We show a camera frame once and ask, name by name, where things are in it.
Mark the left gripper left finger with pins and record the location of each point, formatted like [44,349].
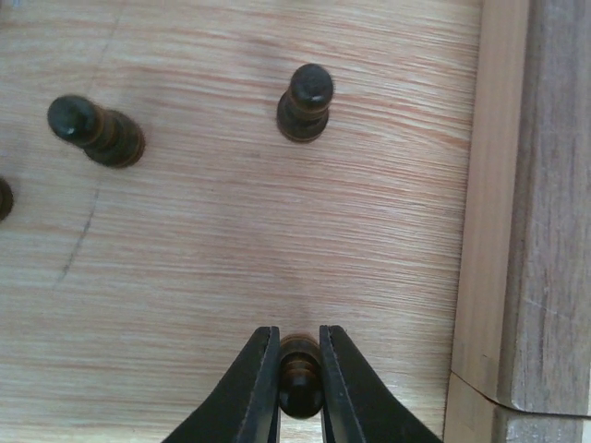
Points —
[243,407]

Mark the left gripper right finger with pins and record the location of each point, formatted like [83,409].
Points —
[358,407]

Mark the dark chess piece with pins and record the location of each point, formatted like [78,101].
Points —
[106,136]
[301,394]
[303,110]
[6,198]

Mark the wooden chess board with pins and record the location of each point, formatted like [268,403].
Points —
[520,367]

